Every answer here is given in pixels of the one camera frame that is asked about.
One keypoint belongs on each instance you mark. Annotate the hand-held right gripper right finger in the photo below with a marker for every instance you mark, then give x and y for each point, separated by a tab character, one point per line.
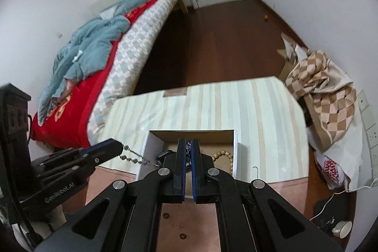
194	172

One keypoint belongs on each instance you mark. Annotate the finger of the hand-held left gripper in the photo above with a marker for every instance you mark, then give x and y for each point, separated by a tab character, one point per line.
100	160
103	147

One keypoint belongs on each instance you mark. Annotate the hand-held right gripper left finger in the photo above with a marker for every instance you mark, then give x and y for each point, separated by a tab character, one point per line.
182	172

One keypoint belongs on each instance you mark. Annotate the white cardboard box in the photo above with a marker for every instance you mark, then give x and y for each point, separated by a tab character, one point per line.
233	151

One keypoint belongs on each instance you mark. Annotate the bed with red sheet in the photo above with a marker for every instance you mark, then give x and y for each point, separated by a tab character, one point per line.
97	92

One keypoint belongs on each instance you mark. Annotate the thin metal hook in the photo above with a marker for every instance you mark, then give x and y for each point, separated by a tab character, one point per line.
258	173

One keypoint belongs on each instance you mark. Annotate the dark wooden cabinet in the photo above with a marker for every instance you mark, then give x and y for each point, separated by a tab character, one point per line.
13	119

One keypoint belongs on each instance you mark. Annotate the striped cloth pad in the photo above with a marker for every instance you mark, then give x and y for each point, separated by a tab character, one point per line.
236	110

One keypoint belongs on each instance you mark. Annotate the teal fluffy blanket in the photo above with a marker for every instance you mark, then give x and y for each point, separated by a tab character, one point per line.
88	51

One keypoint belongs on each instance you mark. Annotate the checkered mattress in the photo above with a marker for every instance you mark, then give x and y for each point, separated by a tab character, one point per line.
138	48

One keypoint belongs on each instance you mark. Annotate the black floor item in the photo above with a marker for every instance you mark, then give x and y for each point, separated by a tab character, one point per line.
326	206

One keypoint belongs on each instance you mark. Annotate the white bag with red print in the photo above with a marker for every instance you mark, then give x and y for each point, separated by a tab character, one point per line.
332	169

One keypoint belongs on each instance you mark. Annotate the beige checkered cloth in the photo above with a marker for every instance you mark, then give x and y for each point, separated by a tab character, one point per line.
327	92

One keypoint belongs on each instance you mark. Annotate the white round adapter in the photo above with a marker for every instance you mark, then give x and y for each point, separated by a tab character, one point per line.
342	229

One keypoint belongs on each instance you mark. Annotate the white wall socket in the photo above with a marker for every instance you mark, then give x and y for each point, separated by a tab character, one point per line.
369	125

